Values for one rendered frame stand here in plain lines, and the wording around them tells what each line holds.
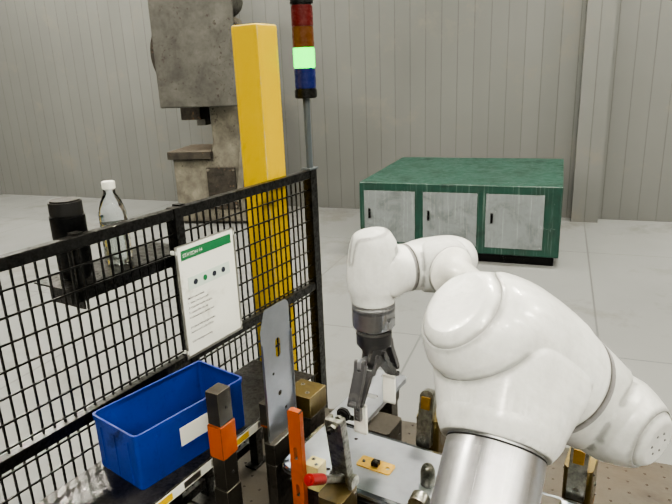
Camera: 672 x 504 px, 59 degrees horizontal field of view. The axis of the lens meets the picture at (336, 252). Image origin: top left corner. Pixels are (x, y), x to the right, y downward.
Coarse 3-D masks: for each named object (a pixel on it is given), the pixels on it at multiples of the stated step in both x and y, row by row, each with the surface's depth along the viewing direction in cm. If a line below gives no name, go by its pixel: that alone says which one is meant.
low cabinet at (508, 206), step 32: (416, 160) 738; (448, 160) 728; (480, 160) 718; (512, 160) 708; (544, 160) 698; (384, 192) 603; (416, 192) 592; (448, 192) 581; (480, 192) 570; (512, 192) 560; (544, 192) 550; (384, 224) 612; (416, 224) 601; (448, 224) 589; (480, 224) 579; (512, 224) 567; (544, 224) 558; (480, 256) 592; (512, 256) 581; (544, 256) 566
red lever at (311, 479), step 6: (306, 474) 110; (312, 474) 109; (318, 474) 111; (324, 474) 113; (330, 474) 117; (336, 474) 119; (342, 474) 120; (306, 480) 109; (312, 480) 109; (318, 480) 110; (324, 480) 112; (330, 480) 115; (336, 480) 117; (342, 480) 119
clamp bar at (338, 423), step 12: (324, 420) 115; (336, 420) 114; (336, 432) 115; (336, 444) 116; (348, 444) 117; (336, 456) 118; (348, 456) 118; (336, 468) 119; (348, 468) 119; (348, 480) 119
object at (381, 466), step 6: (366, 456) 137; (360, 462) 135; (366, 462) 135; (372, 462) 134; (378, 462) 134; (384, 462) 135; (366, 468) 134; (372, 468) 133; (378, 468) 133; (384, 468) 133; (390, 468) 133; (384, 474) 131
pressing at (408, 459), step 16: (320, 432) 148; (352, 432) 147; (368, 432) 148; (320, 448) 142; (352, 448) 141; (368, 448) 141; (384, 448) 141; (400, 448) 140; (416, 448) 140; (288, 464) 136; (352, 464) 135; (400, 464) 135; (416, 464) 134; (432, 464) 134; (368, 480) 130; (384, 480) 130; (400, 480) 129; (416, 480) 129; (368, 496) 124; (384, 496) 125; (400, 496) 125
